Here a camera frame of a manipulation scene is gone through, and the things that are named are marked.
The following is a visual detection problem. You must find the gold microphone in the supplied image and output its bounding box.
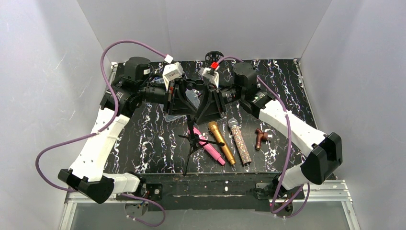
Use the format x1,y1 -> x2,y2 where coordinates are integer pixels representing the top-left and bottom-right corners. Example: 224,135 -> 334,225
208,121 -> 236,166

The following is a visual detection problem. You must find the glitter silver-head microphone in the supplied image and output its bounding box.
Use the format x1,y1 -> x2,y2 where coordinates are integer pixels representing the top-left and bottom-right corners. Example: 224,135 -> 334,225
228,118 -> 252,165

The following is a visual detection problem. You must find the small black tripod stand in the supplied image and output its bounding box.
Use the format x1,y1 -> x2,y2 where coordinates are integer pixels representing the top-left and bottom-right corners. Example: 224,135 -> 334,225
177,79 -> 226,177

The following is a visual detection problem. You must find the pink microphone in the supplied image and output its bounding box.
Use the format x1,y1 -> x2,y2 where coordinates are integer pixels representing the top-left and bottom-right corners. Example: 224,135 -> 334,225
187,127 -> 226,166

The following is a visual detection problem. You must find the black tripod microphone stand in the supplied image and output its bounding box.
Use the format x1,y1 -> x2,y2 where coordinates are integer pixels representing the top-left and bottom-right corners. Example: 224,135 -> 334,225
204,51 -> 224,64

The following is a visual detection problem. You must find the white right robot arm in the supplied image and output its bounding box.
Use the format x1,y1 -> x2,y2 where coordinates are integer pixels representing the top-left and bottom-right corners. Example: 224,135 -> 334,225
213,62 -> 343,193

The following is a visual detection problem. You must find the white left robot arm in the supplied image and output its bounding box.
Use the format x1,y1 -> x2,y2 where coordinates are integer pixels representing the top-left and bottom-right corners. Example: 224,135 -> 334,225
58,57 -> 196,204

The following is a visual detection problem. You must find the clear plastic screw box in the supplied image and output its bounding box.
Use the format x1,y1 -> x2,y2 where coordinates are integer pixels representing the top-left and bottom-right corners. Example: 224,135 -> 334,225
164,90 -> 200,122

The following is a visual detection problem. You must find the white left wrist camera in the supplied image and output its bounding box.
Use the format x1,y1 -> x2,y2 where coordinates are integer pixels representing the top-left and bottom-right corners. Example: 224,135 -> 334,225
162,62 -> 184,91

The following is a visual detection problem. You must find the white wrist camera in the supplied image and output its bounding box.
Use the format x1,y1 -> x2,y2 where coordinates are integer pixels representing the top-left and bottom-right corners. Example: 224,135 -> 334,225
200,62 -> 219,88
162,62 -> 184,91

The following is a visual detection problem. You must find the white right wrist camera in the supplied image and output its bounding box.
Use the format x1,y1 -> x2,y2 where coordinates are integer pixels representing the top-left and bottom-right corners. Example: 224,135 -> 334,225
200,62 -> 219,88

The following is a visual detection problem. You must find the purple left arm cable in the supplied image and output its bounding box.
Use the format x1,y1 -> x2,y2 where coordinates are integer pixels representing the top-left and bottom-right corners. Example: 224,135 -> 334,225
34,39 -> 174,228

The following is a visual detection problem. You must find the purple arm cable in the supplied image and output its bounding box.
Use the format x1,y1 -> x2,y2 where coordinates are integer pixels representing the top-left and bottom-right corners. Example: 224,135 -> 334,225
215,55 -> 311,219
34,39 -> 174,228

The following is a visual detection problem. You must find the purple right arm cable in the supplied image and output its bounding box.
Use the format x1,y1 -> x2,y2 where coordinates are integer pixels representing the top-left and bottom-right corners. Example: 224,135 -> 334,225
215,55 -> 311,219

